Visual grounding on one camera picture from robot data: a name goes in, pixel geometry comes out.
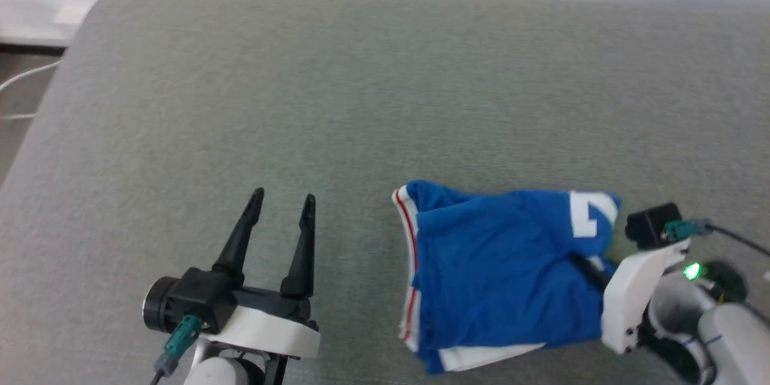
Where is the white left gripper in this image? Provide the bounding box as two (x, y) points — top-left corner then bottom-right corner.
(211, 188), (321, 359)

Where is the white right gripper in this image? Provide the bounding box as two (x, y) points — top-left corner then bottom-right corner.
(570, 241), (689, 354)

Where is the blue jersey with white sleeves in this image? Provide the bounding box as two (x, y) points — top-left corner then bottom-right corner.
(391, 179), (623, 375)

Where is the grey-green fabric sofa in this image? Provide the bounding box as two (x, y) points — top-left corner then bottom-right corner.
(0, 0), (770, 385)

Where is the dark baseboard strip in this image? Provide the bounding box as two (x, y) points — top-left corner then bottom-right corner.
(0, 42), (67, 54)

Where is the right cable with teal connector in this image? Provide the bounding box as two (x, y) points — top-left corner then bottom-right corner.
(664, 220), (770, 256)

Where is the cable with teal connector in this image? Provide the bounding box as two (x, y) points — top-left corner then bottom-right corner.
(664, 220), (770, 256)
(150, 315), (203, 385)

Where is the left cable with teal connector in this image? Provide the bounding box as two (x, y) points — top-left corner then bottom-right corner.
(150, 315), (203, 385)

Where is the white cable on floor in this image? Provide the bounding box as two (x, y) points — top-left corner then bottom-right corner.
(0, 60), (64, 121)

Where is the white wall outlet plate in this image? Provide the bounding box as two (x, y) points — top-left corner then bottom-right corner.
(54, 0), (94, 26)

